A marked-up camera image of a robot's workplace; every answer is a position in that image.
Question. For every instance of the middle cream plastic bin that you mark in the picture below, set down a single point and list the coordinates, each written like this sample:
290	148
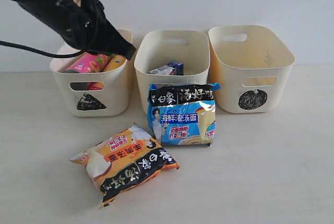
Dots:
160	47

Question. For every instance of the pink Lays chips can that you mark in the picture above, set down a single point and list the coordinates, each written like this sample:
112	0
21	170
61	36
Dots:
87	63

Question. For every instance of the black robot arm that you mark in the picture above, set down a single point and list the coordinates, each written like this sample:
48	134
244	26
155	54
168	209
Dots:
32	7

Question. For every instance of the yellow Lays chips can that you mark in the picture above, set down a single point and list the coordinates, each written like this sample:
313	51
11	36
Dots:
116	62

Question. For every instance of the right cream plastic bin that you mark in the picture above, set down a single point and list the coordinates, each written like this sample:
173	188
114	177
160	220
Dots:
252	66

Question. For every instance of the orange instant noodle packet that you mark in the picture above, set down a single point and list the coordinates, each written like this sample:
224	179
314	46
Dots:
124	161

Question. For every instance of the cream plastic bin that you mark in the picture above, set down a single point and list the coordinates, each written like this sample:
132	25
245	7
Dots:
112	99
252	66
160	47

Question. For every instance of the white blue milk carton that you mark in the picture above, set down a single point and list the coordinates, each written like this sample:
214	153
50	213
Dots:
173	68

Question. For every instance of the left cream plastic bin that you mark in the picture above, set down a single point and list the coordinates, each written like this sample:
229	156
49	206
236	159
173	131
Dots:
112	99

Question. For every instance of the blue instant noodle packet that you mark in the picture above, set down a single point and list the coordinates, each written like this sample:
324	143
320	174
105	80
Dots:
182	114

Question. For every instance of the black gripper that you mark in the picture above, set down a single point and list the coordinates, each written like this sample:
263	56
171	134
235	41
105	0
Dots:
82	24

